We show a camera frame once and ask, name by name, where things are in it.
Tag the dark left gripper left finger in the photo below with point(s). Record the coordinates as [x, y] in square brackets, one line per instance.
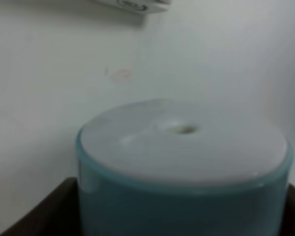
[56, 215]

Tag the teal pencil sharpener with crank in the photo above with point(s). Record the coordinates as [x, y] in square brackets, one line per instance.
[169, 168]

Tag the small white cardboard box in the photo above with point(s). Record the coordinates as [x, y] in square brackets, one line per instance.
[142, 7]

